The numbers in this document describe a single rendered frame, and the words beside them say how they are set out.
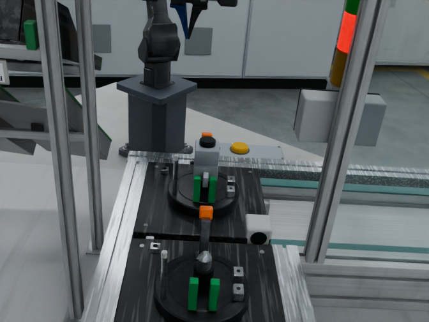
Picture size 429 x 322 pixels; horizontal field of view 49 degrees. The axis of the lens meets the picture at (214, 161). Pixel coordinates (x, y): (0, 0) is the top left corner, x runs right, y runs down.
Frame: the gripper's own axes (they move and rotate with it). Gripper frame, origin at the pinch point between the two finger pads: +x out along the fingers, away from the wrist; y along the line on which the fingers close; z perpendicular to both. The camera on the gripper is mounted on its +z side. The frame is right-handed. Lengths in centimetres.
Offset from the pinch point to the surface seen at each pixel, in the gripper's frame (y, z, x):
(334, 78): 21.8, 32.7, -0.9
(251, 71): 48, -289, 104
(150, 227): -4.3, 30.0, 28.9
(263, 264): 14.7, 37.8, 29.1
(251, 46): 45, -289, 83
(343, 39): 21.8, 32.8, -6.5
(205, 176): 4.9, 24.1, 21.3
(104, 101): -28, -48, 39
